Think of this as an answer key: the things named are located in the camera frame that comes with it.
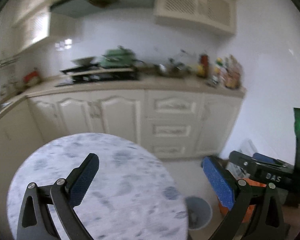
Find orange plastic bag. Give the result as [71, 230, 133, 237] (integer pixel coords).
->
[218, 177, 267, 224]

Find light blue trash bin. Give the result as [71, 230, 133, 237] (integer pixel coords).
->
[185, 196, 212, 231]

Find dark sauce bottle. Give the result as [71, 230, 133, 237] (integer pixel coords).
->
[199, 54, 209, 78]

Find steel wok pan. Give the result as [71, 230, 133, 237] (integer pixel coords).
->
[154, 61, 191, 78]

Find green electric cooking pot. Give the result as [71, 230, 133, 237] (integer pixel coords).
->
[99, 46, 136, 68]

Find black gas stove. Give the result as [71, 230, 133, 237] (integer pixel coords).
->
[55, 63, 138, 87]

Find cream upper lattice cabinet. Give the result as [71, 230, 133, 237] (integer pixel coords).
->
[154, 0, 237, 35]

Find range hood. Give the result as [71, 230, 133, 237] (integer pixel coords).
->
[49, 0, 156, 18]

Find white blue patterned tablecloth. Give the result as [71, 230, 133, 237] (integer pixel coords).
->
[7, 133, 188, 239]

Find red white container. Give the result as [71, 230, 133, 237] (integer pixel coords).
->
[22, 68, 41, 87]

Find cream lower cabinets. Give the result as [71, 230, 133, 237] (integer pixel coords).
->
[0, 80, 245, 238]

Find condiment bottles group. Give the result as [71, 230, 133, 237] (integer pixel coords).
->
[211, 55, 243, 90]

